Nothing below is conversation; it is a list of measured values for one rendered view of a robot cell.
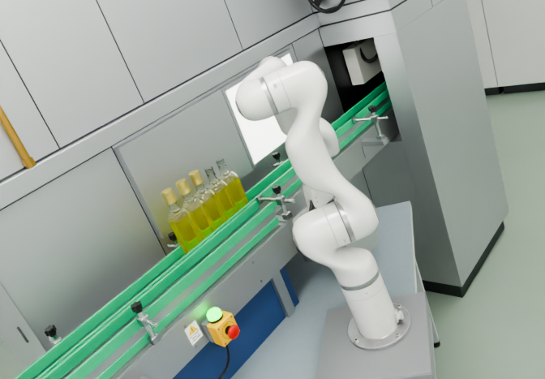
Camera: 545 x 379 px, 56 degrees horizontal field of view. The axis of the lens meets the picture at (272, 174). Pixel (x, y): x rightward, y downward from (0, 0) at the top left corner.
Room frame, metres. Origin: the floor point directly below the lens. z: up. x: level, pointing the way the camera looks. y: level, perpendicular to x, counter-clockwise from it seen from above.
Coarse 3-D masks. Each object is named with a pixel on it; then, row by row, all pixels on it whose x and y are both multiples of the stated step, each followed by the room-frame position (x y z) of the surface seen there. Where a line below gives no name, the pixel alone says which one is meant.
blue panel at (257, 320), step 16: (272, 288) 1.48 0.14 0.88; (288, 288) 1.52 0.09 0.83; (256, 304) 1.42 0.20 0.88; (272, 304) 1.46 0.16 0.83; (240, 320) 1.37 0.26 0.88; (256, 320) 1.41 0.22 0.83; (272, 320) 1.44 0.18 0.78; (240, 336) 1.35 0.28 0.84; (256, 336) 1.39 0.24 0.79; (208, 352) 1.27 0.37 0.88; (224, 352) 1.30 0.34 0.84; (240, 352) 1.34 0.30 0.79; (192, 368) 1.23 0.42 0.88; (208, 368) 1.26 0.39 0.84; (224, 368) 1.29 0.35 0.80
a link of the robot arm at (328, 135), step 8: (288, 112) 1.43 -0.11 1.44; (296, 112) 1.44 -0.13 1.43; (280, 120) 1.46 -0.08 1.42; (288, 120) 1.45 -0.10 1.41; (320, 120) 1.53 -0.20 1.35; (280, 128) 1.51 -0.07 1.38; (288, 128) 1.47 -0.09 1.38; (320, 128) 1.50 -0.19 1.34; (328, 128) 1.52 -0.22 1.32; (328, 136) 1.50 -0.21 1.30; (336, 136) 1.54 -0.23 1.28; (328, 144) 1.52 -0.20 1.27; (336, 144) 1.53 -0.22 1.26; (328, 152) 1.54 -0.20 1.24; (336, 152) 1.54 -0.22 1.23
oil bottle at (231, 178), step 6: (222, 174) 1.64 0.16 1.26; (228, 174) 1.63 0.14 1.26; (234, 174) 1.64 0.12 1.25; (228, 180) 1.62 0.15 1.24; (234, 180) 1.63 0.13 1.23; (228, 186) 1.61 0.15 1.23; (234, 186) 1.63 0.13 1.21; (240, 186) 1.64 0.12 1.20; (234, 192) 1.62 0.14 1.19; (240, 192) 1.63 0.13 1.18; (234, 198) 1.61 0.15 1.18; (240, 198) 1.63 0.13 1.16; (246, 198) 1.64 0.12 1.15; (240, 204) 1.62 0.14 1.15; (246, 204) 1.64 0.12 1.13
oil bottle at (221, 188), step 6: (222, 180) 1.61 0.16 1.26; (210, 186) 1.59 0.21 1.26; (216, 186) 1.58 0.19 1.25; (222, 186) 1.59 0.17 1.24; (216, 192) 1.57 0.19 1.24; (222, 192) 1.58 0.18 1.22; (228, 192) 1.60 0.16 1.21; (222, 198) 1.58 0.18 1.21; (228, 198) 1.59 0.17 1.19; (222, 204) 1.57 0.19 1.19; (228, 204) 1.59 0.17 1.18; (234, 204) 1.60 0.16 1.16; (228, 210) 1.58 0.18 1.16; (234, 210) 1.59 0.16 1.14; (228, 216) 1.57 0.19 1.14
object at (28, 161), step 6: (0, 108) 1.42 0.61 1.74; (0, 114) 1.41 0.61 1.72; (0, 120) 1.41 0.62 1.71; (6, 120) 1.42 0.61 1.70; (6, 126) 1.41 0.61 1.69; (12, 126) 1.43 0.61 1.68; (6, 132) 1.42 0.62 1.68; (12, 132) 1.41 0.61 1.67; (12, 138) 1.41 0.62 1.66; (18, 138) 1.42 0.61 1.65; (18, 144) 1.41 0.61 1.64; (18, 150) 1.41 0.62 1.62; (24, 150) 1.42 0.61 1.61; (24, 156) 1.41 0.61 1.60; (24, 162) 1.41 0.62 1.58; (30, 162) 1.41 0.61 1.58
